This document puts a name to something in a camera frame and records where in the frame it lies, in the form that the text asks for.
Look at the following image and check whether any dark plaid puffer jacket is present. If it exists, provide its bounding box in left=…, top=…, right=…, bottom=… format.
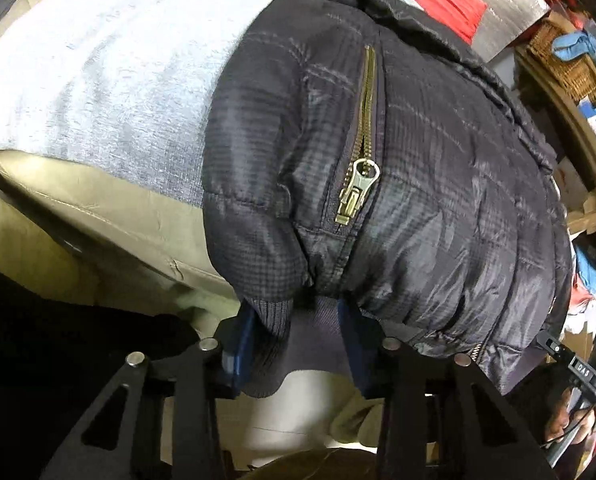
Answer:
left=201, top=0, right=573, bottom=396

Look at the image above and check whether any right hand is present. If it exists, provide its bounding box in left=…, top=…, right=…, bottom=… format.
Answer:
left=544, top=388, right=596, bottom=445

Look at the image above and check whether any wooden shelf unit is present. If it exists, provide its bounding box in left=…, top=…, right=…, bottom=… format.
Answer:
left=514, top=46, right=596, bottom=234

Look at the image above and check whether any beige mattress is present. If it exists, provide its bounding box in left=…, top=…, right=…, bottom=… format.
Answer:
left=0, top=151, right=239, bottom=320

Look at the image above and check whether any wicker basket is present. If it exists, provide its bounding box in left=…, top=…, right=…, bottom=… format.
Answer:
left=528, top=20, right=596, bottom=105

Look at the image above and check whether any light blue cloth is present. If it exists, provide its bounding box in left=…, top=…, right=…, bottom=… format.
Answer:
left=552, top=30, right=596, bottom=62

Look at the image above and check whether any light grey bed blanket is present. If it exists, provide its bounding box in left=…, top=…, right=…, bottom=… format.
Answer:
left=0, top=0, right=424, bottom=208

